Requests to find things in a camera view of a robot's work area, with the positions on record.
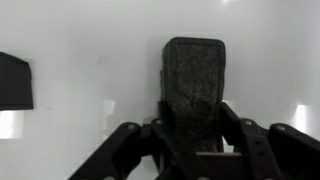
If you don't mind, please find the white whiteboard sheet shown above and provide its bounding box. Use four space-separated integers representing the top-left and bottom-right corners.
0 0 320 180

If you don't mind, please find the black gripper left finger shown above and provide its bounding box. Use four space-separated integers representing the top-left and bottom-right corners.
152 101 187 160

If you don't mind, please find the black tape piece left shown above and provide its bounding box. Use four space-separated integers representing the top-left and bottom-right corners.
0 52 34 110

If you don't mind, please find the black felt whiteboard eraser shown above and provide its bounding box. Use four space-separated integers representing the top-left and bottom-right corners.
161 37 226 152

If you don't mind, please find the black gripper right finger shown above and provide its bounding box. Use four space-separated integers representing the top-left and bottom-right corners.
219 102 250 157

